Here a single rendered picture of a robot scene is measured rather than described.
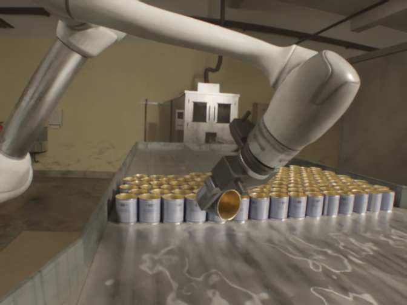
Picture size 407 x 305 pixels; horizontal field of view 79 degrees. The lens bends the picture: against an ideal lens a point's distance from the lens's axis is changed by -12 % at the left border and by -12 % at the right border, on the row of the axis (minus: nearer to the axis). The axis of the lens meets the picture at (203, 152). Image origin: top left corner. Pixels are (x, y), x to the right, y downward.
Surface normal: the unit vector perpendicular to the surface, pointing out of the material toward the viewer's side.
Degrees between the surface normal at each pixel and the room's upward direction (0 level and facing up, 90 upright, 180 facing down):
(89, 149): 90
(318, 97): 107
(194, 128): 90
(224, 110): 90
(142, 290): 0
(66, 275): 90
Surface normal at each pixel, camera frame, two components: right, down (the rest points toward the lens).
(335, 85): -0.21, 0.30
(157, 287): 0.04, -0.99
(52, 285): 0.99, 0.05
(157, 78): 0.19, 0.11
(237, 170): 0.46, -0.62
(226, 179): -0.79, 0.03
